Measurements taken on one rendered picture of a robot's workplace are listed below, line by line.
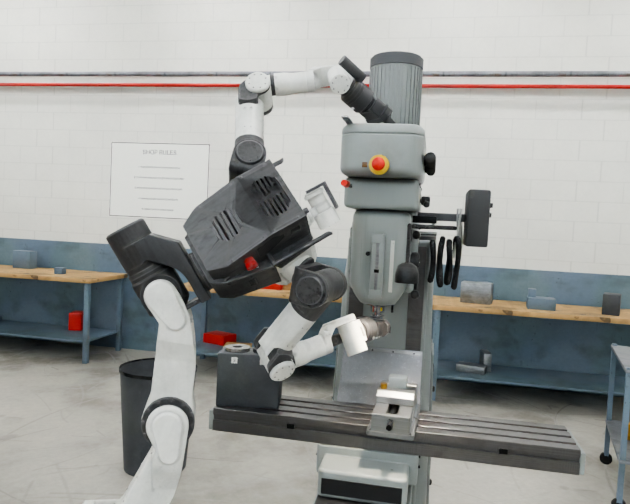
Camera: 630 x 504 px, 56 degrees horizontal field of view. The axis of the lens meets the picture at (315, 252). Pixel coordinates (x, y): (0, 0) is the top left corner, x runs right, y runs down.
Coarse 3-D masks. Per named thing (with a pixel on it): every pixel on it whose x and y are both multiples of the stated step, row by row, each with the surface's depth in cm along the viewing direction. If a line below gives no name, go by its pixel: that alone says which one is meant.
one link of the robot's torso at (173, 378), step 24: (168, 288) 155; (168, 312) 156; (168, 336) 157; (192, 336) 158; (168, 360) 160; (192, 360) 161; (168, 384) 160; (192, 384) 161; (192, 408) 162; (144, 432) 159; (192, 432) 161
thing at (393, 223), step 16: (368, 224) 193; (384, 224) 192; (400, 224) 192; (352, 240) 198; (368, 240) 194; (400, 240) 192; (352, 256) 198; (368, 256) 194; (384, 256) 193; (400, 256) 193; (352, 272) 197; (368, 272) 194; (384, 272) 193; (352, 288) 199; (368, 288) 194; (384, 288) 193; (400, 288) 194; (384, 304) 195
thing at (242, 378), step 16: (224, 352) 207; (240, 352) 207; (256, 352) 208; (224, 368) 206; (240, 368) 205; (256, 368) 205; (224, 384) 206; (240, 384) 206; (256, 384) 206; (272, 384) 205; (224, 400) 206; (240, 400) 206; (256, 400) 206; (272, 400) 206
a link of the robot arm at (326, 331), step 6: (342, 318) 180; (348, 318) 180; (354, 318) 182; (324, 324) 180; (330, 324) 178; (336, 324) 179; (342, 324) 179; (324, 330) 178; (330, 330) 178; (324, 336) 177; (330, 336) 177; (324, 342) 176; (330, 342) 177; (330, 348) 177
